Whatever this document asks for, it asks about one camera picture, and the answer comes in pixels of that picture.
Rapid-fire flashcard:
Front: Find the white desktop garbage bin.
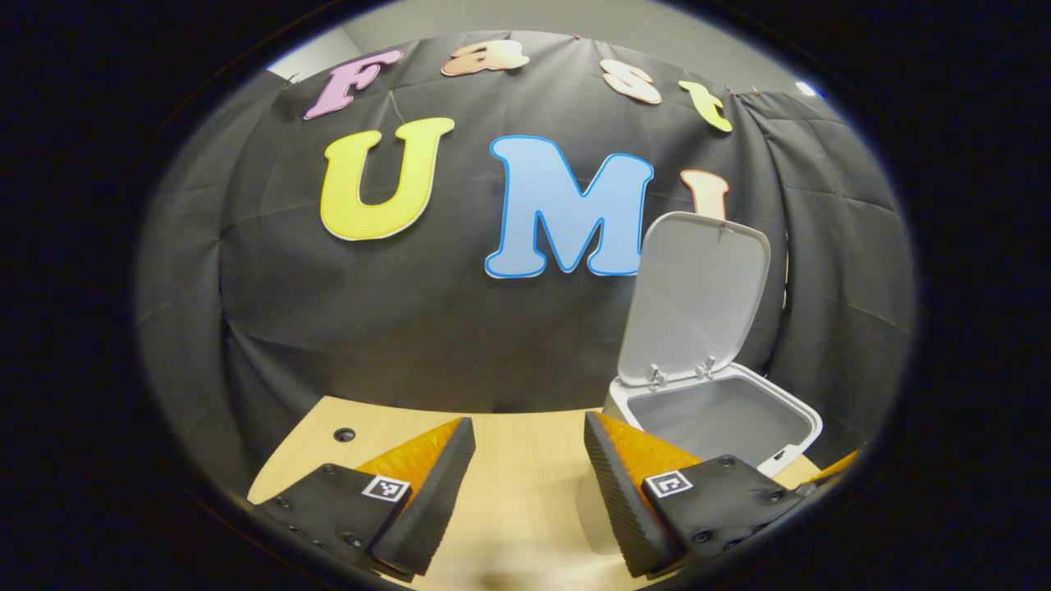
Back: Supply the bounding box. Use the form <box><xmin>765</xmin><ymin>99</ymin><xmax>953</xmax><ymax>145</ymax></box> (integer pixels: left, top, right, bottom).
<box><xmin>575</xmin><ymin>211</ymin><xmax>824</xmax><ymax>559</ymax></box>

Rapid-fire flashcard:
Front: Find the black backdrop cloth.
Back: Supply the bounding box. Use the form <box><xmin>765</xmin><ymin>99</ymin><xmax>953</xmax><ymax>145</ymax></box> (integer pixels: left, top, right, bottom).
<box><xmin>135</xmin><ymin>31</ymin><xmax>919</xmax><ymax>493</ymax></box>

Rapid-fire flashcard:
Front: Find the light wooden desktop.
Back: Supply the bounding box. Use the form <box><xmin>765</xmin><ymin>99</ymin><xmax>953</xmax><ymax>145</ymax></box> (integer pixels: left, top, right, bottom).
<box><xmin>246</xmin><ymin>396</ymin><xmax>822</xmax><ymax>591</ymax></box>

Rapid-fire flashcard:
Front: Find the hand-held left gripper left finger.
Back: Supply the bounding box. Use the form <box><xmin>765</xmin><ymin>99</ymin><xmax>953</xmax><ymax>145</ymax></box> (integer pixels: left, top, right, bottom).
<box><xmin>250</xmin><ymin>416</ymin><xmax>477</xmax><ymax>584</ymax></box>

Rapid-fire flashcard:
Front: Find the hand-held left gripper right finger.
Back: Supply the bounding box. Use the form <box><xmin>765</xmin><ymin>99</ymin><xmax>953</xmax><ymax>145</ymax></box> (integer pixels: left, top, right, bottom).
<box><xmin>583</xmin><ymin>410</ymin><xmax>810</xmax><ymax>580</ymax></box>

